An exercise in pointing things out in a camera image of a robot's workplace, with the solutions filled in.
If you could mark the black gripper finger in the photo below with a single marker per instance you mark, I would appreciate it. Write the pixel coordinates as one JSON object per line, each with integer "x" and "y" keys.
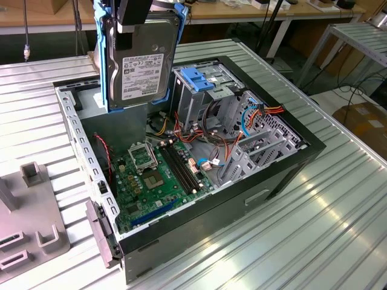
{"x": 130, "y": 13}

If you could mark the hard disk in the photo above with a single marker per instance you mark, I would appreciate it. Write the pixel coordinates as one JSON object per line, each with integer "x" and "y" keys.
{"x": 142, "y": 75}

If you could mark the metal disk bay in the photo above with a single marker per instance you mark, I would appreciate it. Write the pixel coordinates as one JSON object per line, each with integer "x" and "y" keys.
{"x": 243, "y": 166}

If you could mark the small brown cardboard box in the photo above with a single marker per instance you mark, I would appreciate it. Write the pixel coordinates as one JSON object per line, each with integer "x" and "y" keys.
{"x": 71, "y": 6}

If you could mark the wooden workbench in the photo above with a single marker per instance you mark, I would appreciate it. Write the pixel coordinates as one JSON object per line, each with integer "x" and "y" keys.
{"x": 60, "y": 19}

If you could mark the blue plastic drive latch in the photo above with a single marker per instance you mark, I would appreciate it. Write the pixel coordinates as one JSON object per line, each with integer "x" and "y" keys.
{"x": 196, "y": 80}

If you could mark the grey power supply unit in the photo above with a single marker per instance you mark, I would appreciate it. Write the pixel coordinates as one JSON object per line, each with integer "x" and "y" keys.
{"x": 121, "y": 127}

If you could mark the metal drive cage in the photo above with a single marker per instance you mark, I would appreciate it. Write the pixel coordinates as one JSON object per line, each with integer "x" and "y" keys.
{"x": 193, "y": 108}

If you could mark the black tripod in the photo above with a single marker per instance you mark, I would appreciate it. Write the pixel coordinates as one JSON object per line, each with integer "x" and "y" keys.
{"x": 271, "y": 24}

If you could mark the black RAM slot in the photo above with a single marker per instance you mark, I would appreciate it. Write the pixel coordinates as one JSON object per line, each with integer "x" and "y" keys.
{"x": 180, "y": 169}
{"x": 187, "y": 166}
{"x": 184, "y": 168}
{"x": 176, "y": 171}

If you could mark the beige board power socket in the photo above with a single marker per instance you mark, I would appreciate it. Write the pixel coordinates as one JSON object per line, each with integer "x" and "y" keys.
{"x": 194, "y": 166}

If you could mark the CPU socket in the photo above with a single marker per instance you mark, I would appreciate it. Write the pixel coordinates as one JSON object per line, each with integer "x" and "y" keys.
{"x": 153, "y": 180}

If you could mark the green motherboard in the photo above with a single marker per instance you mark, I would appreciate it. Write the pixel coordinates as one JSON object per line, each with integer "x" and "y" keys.
{"x": 151, "y": 199}

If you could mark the blue expansion slot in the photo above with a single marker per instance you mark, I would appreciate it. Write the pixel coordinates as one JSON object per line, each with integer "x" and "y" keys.
{"x": 154, "y": 213}

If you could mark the grey parts rack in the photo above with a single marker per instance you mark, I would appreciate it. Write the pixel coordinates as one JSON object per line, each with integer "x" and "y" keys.
{"x": 30, "y": 205}

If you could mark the black open PC case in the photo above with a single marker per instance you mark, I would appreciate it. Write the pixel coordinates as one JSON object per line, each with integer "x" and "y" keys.
{"x": 211, "y": 217}

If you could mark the metal slat side table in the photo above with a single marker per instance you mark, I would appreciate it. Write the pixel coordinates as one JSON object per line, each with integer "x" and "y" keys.
{"x": 356, "y": 39}

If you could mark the large taped cardboard box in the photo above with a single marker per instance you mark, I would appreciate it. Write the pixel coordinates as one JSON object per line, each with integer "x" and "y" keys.
{"x": 362, "y": 121}

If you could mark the green RAM stick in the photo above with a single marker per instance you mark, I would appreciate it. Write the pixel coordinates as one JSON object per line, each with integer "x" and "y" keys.
{"x": 7, "y": 240}

